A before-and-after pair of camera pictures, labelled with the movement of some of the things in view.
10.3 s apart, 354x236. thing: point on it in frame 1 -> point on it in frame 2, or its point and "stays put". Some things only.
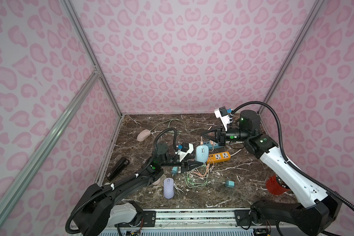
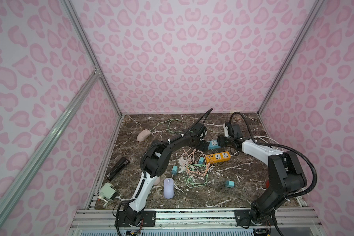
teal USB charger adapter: (230, 183) stays put
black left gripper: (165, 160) -> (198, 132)
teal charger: (174, 170) stays put
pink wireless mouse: (157, 182) stays put
